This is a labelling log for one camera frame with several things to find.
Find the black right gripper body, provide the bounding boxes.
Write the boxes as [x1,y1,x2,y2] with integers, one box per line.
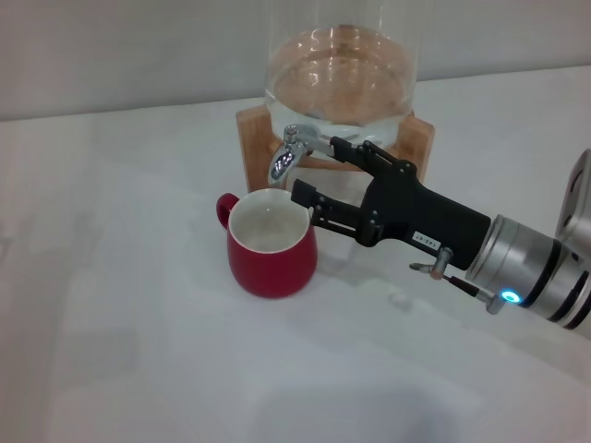
[357,173,493,271]

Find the chrome faucet with lever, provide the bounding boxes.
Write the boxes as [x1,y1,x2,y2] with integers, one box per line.
[270,123,336,188]

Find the red ceramic cup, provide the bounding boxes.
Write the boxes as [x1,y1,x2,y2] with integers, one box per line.
[215,187,319,300]

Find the glass water dispenser jar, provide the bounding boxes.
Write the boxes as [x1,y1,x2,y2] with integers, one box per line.
[265,0,420,156]

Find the wooden dispenser stand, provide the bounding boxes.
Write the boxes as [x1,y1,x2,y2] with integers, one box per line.
[235,108,436,195]

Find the right gripper connector cable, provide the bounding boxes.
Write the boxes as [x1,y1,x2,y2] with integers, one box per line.
[409,246,504,316]

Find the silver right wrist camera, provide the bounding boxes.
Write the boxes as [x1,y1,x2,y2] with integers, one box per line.
[553,148,591,259]

